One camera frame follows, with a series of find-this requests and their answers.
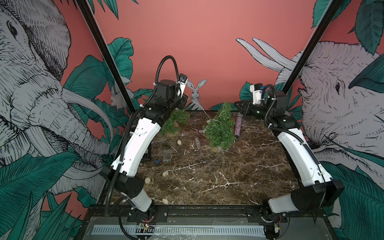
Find green christmas tree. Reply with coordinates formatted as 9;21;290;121
203;102;236;151
160;110;190;137

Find purple glitter tube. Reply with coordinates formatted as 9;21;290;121
235;113;243;138

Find left black frame post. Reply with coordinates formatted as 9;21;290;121
76;0;135;114

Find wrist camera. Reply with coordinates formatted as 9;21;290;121
178;74;188;97
250;84;265;105

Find small clear plastic cup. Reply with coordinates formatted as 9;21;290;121
163;149;173;163

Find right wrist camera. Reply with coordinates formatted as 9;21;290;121
250;84;265;105

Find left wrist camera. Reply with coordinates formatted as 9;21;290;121
178;74;188;97

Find white slotted cable duct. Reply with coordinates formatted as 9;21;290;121
90;224;266;237

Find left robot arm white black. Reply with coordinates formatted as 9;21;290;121
101;56;188;219

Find right black frame post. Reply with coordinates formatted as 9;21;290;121
282;1;344;100

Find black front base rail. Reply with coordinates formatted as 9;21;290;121
80;204;331;224

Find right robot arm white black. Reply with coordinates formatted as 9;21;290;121
235;84;345;223

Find black frame post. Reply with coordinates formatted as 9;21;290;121
282;1;344;100
76;0;135;114

